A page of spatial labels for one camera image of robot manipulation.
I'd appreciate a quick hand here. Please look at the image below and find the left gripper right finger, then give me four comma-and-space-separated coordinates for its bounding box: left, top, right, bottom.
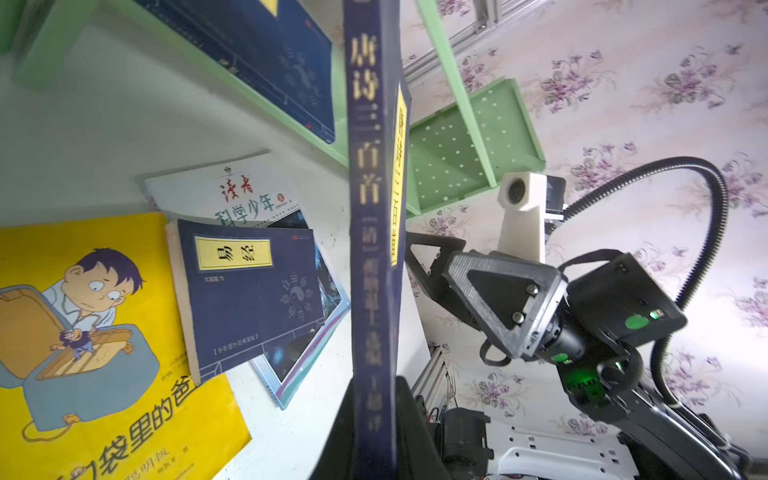
395, 376, 450, 480

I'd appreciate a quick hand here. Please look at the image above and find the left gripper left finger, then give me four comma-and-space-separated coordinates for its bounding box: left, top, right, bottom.
310, 380, 358, 480

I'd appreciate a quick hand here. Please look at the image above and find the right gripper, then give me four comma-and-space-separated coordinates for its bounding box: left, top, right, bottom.
405, 232, 687, 365

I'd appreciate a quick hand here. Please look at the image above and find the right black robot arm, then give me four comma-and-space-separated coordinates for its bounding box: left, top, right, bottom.
406, 156, 752, 479

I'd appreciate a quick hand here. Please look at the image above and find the green two-tier shelf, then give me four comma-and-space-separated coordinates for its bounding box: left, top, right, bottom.
1, 1, 545, 216

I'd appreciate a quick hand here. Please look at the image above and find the navy book yellow label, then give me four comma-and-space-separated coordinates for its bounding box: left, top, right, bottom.
165, 219, 325, 386

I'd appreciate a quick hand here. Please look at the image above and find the white blue magazine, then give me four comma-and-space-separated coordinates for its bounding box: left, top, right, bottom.
145, 153, 350, 408

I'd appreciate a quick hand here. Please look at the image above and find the yellow cartoon book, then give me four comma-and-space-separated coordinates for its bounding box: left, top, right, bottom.
1, 213, 251, 479

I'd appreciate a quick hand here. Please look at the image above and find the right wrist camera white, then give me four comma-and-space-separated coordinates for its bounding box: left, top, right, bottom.
497, 172, 566, 263

